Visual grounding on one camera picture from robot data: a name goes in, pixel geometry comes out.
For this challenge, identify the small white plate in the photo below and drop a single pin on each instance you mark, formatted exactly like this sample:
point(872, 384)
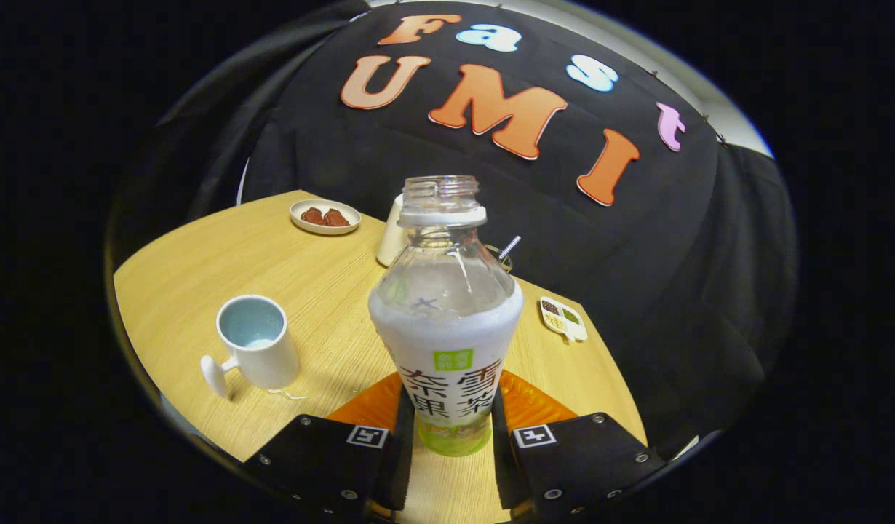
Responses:
point(302, 206)

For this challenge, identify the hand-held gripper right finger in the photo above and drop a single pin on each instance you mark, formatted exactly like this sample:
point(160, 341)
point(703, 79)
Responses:
point(504, 466)

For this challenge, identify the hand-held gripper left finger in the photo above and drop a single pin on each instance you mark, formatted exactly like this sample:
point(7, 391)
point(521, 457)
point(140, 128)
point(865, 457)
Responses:
point(402, 466)

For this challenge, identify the wooden table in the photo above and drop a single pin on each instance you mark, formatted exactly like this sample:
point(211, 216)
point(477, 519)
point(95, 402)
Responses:
point(200, 255)

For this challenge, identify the red-brown food piece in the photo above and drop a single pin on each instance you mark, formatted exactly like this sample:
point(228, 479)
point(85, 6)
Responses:
point(313, 215)
point(336, 217)

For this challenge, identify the white divided bean dish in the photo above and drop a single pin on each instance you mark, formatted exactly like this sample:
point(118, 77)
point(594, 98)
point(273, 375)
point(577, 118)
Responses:
point(564, 320)

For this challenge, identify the white toaster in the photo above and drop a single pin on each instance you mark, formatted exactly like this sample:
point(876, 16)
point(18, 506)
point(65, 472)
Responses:
point(391, 240)

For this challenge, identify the clear juice bottle white label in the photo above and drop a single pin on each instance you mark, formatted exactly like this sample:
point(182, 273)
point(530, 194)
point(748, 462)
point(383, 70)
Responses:
point(447, 327)

